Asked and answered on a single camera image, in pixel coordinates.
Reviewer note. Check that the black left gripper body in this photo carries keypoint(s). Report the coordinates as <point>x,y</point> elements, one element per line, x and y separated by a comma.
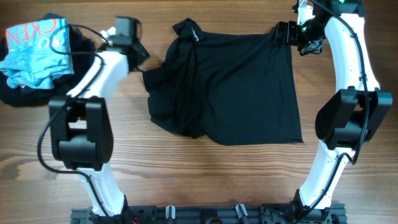
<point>143,53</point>

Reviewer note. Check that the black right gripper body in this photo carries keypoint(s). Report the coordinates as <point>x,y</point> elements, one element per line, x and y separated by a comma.
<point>281,33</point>

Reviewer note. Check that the black t-shirt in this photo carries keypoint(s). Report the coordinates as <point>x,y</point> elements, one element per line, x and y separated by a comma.
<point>235,89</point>

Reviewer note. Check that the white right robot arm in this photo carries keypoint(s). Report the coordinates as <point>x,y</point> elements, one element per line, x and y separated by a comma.
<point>353,114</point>

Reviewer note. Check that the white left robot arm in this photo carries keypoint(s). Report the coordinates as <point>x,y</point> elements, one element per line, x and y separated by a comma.
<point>81,133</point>

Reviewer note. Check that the light blue printed t-shirt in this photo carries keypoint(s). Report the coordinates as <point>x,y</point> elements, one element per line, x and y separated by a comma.
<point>38,54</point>

